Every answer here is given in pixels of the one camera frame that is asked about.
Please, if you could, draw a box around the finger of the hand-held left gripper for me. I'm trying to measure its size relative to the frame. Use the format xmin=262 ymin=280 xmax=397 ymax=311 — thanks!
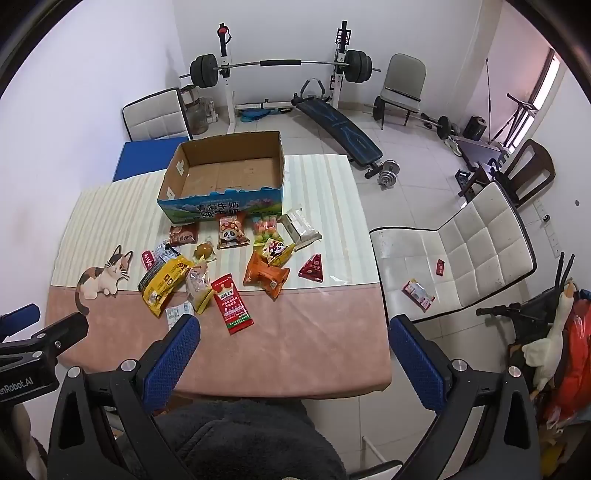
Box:
xmin=0 ymin=303 xmax=41 ymax=343
xmin=0 ymin=312 xmax=89 ymax=371

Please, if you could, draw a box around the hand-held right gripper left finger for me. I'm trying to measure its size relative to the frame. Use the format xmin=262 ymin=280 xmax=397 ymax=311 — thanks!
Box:
xmin=47 ymin=315 xmax=202 ymax=480

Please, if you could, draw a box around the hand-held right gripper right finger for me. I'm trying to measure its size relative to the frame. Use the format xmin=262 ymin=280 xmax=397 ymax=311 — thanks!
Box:
xmin=388 ymin=315 xmax=542 ymax=480

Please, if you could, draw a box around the beige snack packet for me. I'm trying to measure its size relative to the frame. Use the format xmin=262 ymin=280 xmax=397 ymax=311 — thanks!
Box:
xmin=185 ymin=263 xmax=214 ymax=315

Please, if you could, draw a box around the yellow black snack packet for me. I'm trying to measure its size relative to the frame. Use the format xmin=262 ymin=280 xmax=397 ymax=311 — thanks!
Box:
xmin=138 ymin=256 xmax=195 ymax=318

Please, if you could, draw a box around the long red snack packet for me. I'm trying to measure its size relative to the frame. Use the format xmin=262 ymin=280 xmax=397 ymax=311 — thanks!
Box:
xmin=212 ymin=274 xmax=255 ymax=336

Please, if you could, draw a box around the round brown bun packet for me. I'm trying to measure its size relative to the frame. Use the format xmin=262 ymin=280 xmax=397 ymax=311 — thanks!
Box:
xmin=192 ymin=237 xmax=218 ymax=264

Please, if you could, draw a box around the orange snack packet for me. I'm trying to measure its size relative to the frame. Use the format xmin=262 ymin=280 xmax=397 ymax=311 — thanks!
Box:
xmin=243 ymin=251 xmax=291 ymax=302

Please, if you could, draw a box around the orange panda snack bag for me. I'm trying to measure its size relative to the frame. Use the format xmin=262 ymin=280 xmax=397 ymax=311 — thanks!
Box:
xmin=217 ymin=217 xmax=253 ymax=250

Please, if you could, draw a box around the bag of colourful balls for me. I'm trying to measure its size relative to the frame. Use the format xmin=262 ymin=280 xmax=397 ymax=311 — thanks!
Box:
xmin=252 ymin=213 xmax=282 ymax=245

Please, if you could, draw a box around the white grey snack packet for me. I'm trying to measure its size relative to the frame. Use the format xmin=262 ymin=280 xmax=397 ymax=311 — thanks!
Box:
xmin=281 ymin=209 xmax=323 ymax=250

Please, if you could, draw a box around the cardboard box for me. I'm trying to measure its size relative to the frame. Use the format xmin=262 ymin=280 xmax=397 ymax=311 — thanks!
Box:
xmin=157 ymin=130 xmax=284 ymax=223

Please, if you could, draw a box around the small white snack packet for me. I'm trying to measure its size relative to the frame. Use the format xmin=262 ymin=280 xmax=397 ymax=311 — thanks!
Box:
xmin=165 ymin=302 xmax=195 ymax=329

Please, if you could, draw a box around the red white packet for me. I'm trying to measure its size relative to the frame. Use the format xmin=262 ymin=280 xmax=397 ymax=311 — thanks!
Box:
xmin=401 ymin=279 xmax=436 ymax=311

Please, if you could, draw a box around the person's dark fleece clothing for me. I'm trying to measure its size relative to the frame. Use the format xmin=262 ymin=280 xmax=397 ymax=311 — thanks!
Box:
xmin=154 ymin=398 xmax=348 ymax=480

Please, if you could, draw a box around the silver black snack packet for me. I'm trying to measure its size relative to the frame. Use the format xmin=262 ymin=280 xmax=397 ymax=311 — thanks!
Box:
xmin=154 ymin=240 xmax=181 ymax=267

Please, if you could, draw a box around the brown snack packet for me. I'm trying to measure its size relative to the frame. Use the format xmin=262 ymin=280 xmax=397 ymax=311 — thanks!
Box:
xmin=169 ymin=224 xmax=199 ymax=246

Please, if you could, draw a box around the white padded chair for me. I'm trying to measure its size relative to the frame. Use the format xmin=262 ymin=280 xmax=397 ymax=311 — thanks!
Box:
xmin=122 ymin=87 xmax=191 ymax=142
xmin=369 ymin=181 xmax=539 ymax=324

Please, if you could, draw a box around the red triangular snack packet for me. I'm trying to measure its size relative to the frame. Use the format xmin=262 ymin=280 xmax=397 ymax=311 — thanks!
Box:
xmin=298 ymin=252 xmax=326 ymax=282

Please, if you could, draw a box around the white goose plush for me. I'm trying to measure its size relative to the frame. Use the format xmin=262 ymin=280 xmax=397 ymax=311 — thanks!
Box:
xmin=521 ymin=281 xmax=579 ymax=401

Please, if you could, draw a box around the yellow green panda packet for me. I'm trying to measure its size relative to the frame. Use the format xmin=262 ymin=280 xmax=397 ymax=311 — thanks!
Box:
xmin=256 ymin=239 xmax=296 ymax=268

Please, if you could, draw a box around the chrome dumbbell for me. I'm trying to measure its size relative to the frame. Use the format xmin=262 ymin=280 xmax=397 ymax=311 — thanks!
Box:
xmin=376 ymin=160 xmax=400 ymax=188

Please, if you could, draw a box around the black stool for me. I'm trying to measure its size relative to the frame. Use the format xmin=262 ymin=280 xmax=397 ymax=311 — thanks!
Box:
xmin=454 ymin=165 xmax=491 ymax=200

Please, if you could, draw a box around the blue mat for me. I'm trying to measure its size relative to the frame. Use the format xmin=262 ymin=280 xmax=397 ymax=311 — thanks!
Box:
xmin=113 ymin=137 xmax=191 ymax=182

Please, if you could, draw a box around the dark low table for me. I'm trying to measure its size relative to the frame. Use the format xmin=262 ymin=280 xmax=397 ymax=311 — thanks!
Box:
xmin=456 ymin=138 xmax=505 ymax=172

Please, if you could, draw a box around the dark wooden chair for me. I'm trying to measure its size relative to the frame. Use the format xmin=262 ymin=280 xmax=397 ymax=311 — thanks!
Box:
xmin=488 ymin=138 xmax=557 ymax=209

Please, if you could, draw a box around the short barbell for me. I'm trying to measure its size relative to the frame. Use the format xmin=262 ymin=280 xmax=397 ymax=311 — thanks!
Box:
xmin=406 ymin=114 xmax=460 ymax=140

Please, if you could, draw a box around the black speaker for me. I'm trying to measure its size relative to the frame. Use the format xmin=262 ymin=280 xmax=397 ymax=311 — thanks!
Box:
xmin=462 ymin=116 xmax=488 ymax=142

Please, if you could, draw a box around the black sit-up bench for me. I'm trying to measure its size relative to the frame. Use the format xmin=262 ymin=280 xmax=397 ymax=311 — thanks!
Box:
xmin=291 ymin=78 xmax=385 ymax=180

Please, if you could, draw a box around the clear water jug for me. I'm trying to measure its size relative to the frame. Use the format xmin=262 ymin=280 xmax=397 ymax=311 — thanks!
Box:
xmin=189 ymin=98 xmax=212 ymax=136

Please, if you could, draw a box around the blue floor exerciser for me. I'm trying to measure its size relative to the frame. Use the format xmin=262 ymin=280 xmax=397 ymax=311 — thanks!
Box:
xmin=239 ymin=107 xmax=295 ymax=123

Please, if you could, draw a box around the black folding stand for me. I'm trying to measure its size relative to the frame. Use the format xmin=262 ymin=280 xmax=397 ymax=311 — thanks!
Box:
xmin=489 ymin=92 xmax=542 ymax=145

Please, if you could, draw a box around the grey chair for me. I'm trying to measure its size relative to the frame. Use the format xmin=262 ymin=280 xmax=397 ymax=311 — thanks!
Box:
xmin=379 ymin=53 xmax=427 ymax=130

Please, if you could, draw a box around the weight bench with barbell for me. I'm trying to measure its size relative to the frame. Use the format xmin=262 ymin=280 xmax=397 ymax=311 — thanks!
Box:
xmin=217 ymin=20 xmax=354 ymax=136

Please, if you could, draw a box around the window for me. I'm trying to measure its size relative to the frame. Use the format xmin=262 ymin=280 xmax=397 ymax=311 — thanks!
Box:
xmin=534 ymin=46 xmax=561 ymax=112

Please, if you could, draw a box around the long black barbell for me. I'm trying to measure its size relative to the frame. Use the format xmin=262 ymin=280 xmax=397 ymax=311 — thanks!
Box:
xmin=179 ymin=48 xmax=383 ymax=90

